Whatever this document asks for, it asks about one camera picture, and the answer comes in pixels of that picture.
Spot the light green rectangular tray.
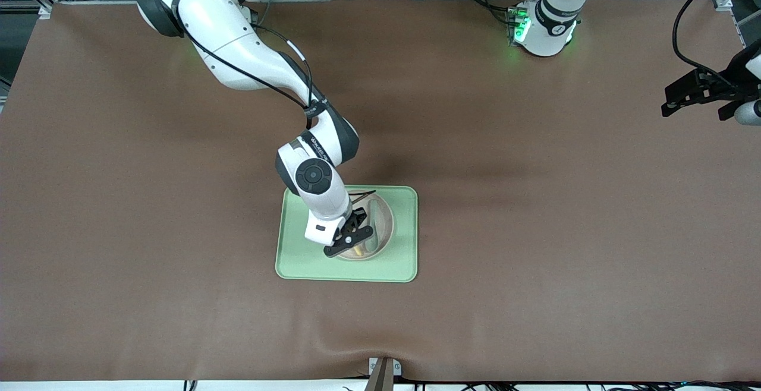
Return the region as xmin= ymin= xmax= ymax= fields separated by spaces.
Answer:
xmin=275 ymin=184 xmax=419 ymax=283

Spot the metal table edge clamp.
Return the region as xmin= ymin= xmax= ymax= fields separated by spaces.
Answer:
xmin=368 ymin=357 xmax=402 ymax=391

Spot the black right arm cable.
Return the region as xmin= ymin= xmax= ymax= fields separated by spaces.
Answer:
xmin=172 ymin=0 xmax=376 ymax=204

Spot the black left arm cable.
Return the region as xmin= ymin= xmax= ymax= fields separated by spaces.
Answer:
xmin=672 ymin=0 xmax=761 ymax=77

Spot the beige round plate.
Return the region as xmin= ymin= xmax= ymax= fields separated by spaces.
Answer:
xmin=342 ymin=188 xmax=394 ymax=261

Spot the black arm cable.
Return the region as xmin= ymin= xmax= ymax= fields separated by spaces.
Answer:
xmin=172 ymin=0 xmax=376 ymax=204
xmin=672 ymin=0 xmax=761 ymax=77

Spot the brown table cover sheet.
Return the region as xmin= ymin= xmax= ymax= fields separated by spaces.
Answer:
xmin=0 ymin=0 xmax=761 ymax=383

